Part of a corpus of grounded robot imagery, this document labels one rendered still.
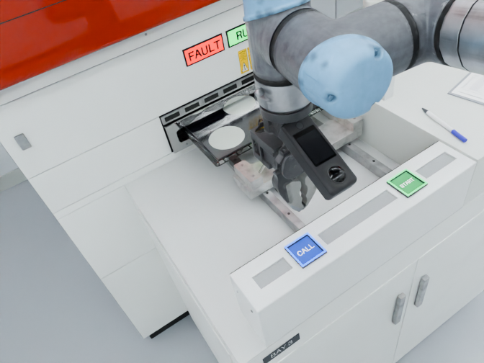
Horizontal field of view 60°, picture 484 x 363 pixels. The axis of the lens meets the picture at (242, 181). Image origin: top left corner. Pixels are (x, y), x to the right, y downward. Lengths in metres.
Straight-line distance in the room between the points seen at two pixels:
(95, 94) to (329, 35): 0.75
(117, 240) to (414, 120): 0.91
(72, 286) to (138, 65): 1.36
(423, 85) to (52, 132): 0.92
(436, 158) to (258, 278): 0.46
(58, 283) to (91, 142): 1.22
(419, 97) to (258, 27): 0.71
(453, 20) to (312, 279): 0.49
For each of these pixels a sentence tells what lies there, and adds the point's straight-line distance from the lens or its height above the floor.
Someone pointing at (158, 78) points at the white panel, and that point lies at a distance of 1.12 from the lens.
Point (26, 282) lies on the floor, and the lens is 2.35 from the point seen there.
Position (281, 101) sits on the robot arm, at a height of 1.31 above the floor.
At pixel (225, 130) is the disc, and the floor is 0.90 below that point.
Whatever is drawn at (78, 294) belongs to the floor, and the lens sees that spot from 2.15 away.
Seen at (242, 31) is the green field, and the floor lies 1.11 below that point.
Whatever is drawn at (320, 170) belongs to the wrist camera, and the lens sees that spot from 0.54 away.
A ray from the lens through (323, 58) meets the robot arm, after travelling 0.40.
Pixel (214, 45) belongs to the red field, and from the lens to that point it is 1.16.
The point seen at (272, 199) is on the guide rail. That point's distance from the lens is 1.03.
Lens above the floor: 1.61
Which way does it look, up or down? 44 degrees down
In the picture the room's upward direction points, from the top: 12 degrees counter-clockwise
